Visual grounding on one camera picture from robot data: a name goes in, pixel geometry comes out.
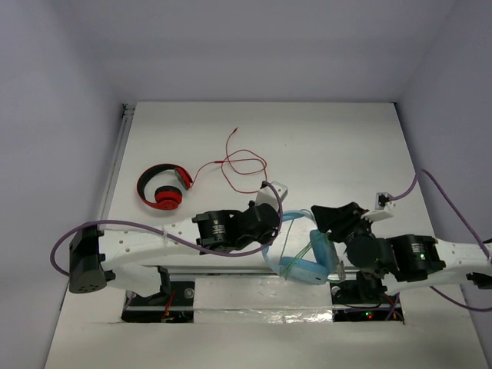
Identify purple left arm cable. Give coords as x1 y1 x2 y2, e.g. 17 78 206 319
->
51 182 284 278

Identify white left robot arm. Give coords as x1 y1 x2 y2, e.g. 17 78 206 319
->
68 201 282 303

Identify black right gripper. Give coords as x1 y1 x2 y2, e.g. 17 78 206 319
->
311 201 373 241

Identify aluminium rail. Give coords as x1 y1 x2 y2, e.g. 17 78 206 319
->
165 264 338 278

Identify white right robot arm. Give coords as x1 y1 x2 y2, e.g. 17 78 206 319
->
311 201 491 302

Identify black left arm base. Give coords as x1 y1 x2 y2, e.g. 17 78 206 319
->
121 267 195 324

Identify red and black headphones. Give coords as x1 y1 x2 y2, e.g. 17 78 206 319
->
136 164 194 211

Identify green headphone cable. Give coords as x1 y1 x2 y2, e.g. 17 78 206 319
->
278 209 335 280

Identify light blue headphones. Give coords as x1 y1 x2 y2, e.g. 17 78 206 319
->
261 209 341 285

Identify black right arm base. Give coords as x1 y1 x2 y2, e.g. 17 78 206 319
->
329 272 405 324

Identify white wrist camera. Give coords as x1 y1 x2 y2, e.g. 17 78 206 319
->
254 181 288 211
361 192 396 223

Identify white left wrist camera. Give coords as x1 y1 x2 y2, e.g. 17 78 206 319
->
254 181 288 211

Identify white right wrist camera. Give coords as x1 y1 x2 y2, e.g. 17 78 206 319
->
361 192 396 223

